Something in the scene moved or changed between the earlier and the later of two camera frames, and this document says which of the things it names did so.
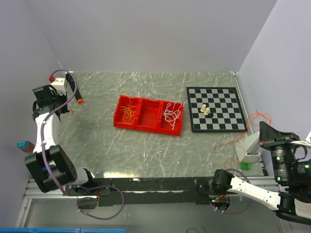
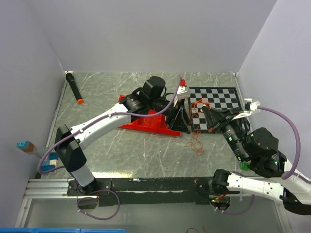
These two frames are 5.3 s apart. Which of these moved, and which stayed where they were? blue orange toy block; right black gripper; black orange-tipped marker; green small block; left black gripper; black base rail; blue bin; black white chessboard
Moved: left black gripper; right black gripper
Stayed: blue orange toy block; green small block; black base rail; black white chessboard; blue bin; black orange-tipped marker
